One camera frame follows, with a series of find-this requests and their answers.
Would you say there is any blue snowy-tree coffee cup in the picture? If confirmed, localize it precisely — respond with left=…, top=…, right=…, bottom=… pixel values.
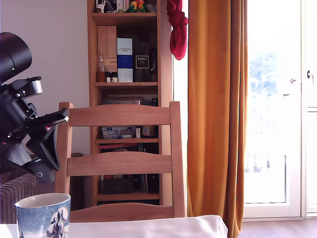
left=14, top=192, right=72, bottom=238

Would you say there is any red book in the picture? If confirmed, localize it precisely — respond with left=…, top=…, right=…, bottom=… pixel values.
left=100, top=143, right=139, bottom=149

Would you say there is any clear plastic organiser box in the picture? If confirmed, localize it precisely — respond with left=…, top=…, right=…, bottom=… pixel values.
left=101, top=126, right=137, bottom=139

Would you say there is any black storage box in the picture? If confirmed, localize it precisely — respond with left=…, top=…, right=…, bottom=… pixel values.
left=102, top=178, right=135, bottom=195

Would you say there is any wooden ladder-back chair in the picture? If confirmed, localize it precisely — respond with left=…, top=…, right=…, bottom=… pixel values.
left=53, top=101, right=186, bottom=223

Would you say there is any clear glass decanter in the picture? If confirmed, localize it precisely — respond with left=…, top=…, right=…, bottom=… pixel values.
left=96, top=49, right=106, bottom=83

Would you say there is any brown paper bag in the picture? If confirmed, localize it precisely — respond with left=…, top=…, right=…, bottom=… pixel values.
left=142, top=125, right=158, bottom=137

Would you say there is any light wooden drawer cabinet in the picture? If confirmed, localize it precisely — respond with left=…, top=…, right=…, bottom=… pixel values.
left=97, top=25, right=117, bottom=82

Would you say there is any blue and white carton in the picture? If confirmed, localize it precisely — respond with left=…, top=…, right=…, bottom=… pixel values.
left=116, top=37, right=133, bottom=83

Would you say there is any white tablecloth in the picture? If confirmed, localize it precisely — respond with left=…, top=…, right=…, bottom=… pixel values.
left=0, top=214, right=228, bottom=238

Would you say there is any black labelled carton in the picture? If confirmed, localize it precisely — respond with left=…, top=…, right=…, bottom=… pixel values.
left=133, top=37, right=151, bottom=83

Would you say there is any dark glass bottle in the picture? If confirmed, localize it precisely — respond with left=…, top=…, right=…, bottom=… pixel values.
left=150, top=48, right=158, bottom=82

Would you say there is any framed photo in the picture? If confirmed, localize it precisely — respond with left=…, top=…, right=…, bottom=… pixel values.
left=95, top=0, right=115, bottom=13

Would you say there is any tall wooden bookshelf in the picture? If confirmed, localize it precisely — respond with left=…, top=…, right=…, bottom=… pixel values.
left=86, top=0, right=173, bottom=207

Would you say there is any green parrot figurine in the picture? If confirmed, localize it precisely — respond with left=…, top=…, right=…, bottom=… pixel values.
left=125, top=0, right=138, bottom=13

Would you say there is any red knotted cloth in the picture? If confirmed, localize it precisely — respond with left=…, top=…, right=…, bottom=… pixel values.
left=166, top=0, right=189, bottom=61

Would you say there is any orange curtain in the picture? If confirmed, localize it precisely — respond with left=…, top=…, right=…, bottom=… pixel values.
left=186, top=0, right=248, bottom=238

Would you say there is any white glass balcony door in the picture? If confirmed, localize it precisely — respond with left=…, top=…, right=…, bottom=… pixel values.
left=243, top=0, right=307, bottom=219

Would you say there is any brown corduroy sofa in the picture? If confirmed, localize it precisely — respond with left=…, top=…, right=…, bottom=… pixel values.
left=0, top=152, right=85, bottom=224

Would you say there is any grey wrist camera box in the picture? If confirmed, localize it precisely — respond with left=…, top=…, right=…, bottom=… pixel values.
left=4, top=76, right=43, bottom=98

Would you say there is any white window handle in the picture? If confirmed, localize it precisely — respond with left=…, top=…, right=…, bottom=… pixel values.
left=283, top=78, right=298, bottom=97

